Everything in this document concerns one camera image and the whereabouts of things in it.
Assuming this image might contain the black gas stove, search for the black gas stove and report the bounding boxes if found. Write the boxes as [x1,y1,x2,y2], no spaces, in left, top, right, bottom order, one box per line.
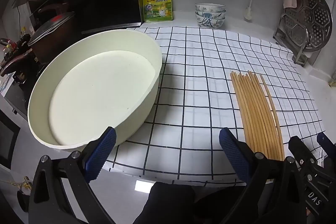
[0,74,32,119]

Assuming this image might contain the bundle of wooden chopsticks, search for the bundle of wooden chopsticks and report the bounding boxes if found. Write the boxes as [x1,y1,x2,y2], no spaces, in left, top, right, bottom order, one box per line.
[230,70,285,182]

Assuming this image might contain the white hanging brush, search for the white hanging brush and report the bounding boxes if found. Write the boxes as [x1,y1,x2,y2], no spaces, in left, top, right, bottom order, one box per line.
[244,0,256,20]

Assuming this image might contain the dark cup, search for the dark cup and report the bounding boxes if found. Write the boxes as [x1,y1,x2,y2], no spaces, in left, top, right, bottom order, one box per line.
[17,187,30,212]

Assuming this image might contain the perforated metal steamer plate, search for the perforated metal steamer plate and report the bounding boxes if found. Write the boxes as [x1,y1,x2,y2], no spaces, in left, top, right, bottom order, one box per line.
[282,0,333,52]

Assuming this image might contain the yellow seasoning pouch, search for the yellow seasoning pouch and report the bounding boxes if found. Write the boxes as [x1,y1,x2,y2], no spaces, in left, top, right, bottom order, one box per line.
[142,0,174,22]

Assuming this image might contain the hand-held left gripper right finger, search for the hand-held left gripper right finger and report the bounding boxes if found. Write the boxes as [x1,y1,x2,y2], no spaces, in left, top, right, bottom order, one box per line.
[219,127,307,224]

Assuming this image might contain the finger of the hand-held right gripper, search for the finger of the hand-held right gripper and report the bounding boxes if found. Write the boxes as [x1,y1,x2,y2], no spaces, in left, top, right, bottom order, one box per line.
[316,132,336,161]
[289,136,319,177]

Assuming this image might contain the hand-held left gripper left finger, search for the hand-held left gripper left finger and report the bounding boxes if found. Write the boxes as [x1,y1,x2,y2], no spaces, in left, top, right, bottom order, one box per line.
[28,126,117,224]

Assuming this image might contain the cream round tray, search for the cream round tray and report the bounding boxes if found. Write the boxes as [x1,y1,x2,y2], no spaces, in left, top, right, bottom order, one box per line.
[28,29,163,149]

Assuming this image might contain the glass pot lid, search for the glass pot lid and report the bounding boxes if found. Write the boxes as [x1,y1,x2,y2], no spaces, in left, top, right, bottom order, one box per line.
[28,11,76,46]

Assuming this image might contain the brown cooking pot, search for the brown cooking pot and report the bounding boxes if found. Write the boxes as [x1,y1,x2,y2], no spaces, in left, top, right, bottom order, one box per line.
[0,4,76,75]

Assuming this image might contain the blue floral ceramic bowl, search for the blue floral ceramic bowl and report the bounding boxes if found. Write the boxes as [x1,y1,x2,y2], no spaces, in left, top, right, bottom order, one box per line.
[195,10,226,20]
[196,15,226,29]
[195,3,226,13]

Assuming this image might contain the white black checkered cloth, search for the white black checkered cloth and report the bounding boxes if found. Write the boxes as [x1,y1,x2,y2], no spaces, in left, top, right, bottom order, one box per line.
[105,26,327,186]

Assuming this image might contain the blue printed card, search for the blue printed card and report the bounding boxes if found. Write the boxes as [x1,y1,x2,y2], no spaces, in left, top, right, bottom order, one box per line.
[0,73,13,94]

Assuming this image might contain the person's dark trousers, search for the person's dark trousers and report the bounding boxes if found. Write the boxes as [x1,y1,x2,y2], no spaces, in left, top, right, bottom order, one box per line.
[133,182,250,224]

